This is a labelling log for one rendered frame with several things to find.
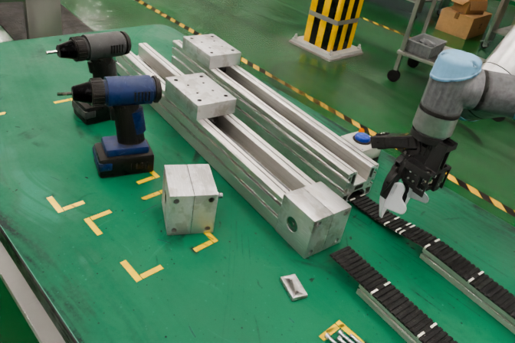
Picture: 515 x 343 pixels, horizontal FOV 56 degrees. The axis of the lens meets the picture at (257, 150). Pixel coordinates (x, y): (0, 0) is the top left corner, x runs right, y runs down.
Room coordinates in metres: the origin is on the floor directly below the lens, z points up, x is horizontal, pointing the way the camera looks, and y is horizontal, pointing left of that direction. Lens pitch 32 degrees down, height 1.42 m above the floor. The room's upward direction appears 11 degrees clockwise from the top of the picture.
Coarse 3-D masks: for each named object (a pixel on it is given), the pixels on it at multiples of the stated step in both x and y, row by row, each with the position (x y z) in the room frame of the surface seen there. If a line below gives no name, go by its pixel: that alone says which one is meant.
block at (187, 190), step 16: (176, 176) 0.74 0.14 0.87; (192, 176) 0.75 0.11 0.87; (208, 176) 0.76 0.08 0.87; (176, 192) 0.69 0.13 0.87; (192, 192) 0.70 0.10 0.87; (208, 192) 0.71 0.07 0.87; (176, 208) 0.68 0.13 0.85; (192, 208) 0.69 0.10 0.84; (208, 208) 0.70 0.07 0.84; (176, 224) 0.68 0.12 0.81; (192, 224) 0.69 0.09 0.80; (208, 224) 0.70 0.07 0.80
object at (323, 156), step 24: (192, 72) 1.37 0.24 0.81; (216, 72) 1.28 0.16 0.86; (240, 72) 1.31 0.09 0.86; (240, 96) 1.18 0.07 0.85; (264, 96) 1.22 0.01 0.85; (264, 120) 1.10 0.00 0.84; (288, 120) 1.07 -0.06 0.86; (312, 120) 1.09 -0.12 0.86; (288, 144) 1.02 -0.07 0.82; (312, 144) 0.97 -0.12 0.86; (336, 144) 1.01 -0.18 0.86; (312, 168) 0.95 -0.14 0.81; (336, 168) 0.90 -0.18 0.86; (360, 168) 0.94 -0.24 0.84; (336, 192) 0.89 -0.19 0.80
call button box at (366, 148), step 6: (354, 132) 1.12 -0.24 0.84; (342, 138) 1.08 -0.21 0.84; (348, 138) 1.08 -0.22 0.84; (354, 138) 1.08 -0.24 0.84; (354, 144) 1.06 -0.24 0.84; (360, 144) 1.06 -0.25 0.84; (366, 144) 1.06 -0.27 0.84; (360, 150) 1.03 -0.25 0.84; (366, 150) 1.04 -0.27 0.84; (372, 150) 1.06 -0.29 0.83; (378, 150) 1.07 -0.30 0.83; (372, 156) 1.06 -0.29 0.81; (378, 156) 1.08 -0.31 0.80
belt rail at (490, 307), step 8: (424, 256) 0.74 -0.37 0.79; (432, 256) 0.73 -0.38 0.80; (432, 264) 0.73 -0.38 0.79; (440, 264) 0.72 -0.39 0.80; (440, 272) 0.71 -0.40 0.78; (448, 272) 0.70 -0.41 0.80; (448, 280) 0.70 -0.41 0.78; (456, 280) 0.69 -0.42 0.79; (464, 280) 0.68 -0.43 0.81; (464, 288) 0.67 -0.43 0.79; (472, 288) 0.66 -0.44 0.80; (472, 296) 0.66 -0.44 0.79; (480, 296) 0.65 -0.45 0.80; (480, 304) 0.65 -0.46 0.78; (488, 304) 0.64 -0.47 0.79; (488, 312) 0.63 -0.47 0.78; (496, 312) 0.62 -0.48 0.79; (504, 312) 0.62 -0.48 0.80; (504, 320) 0.61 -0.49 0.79; (512, 320) 0.60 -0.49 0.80; (512, 328) 0.60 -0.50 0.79
